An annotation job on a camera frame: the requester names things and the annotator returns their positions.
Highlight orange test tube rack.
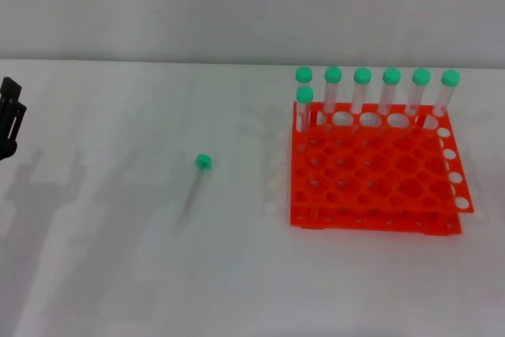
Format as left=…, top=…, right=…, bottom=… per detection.
left=289, top=100, right=476, bottom=238

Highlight test tube with green cap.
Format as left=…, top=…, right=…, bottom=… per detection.
left=350, top=66, right=373, bottom=133
left=376, top=66, right=402, bottom=133
left=179, top=152, right=214, bottom=222
left=404, top=67, right=432, bottom=127
left=294, top=66, right=315, bottom=89
left=295, top=85, right=316, bottom=135
left=323, top=66, right=343, bottom=133
left=429, top=69, right=462, bottom=125

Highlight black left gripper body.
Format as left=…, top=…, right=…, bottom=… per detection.
left=0, top=115, right=19, bottom=161

